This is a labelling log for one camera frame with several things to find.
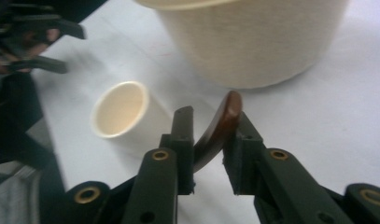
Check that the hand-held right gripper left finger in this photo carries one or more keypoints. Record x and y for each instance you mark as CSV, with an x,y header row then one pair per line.
x,y
159,186

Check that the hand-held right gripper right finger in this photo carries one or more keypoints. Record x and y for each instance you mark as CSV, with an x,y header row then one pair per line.
x,y
271,186

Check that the brown wooden spoon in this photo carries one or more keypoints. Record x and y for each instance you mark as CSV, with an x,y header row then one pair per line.
x,y
218,130

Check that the white cup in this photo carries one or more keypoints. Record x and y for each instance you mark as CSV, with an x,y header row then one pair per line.
x,y
119,109

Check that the cream round rice container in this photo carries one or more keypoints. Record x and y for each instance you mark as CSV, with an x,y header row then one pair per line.
x,y
256,40

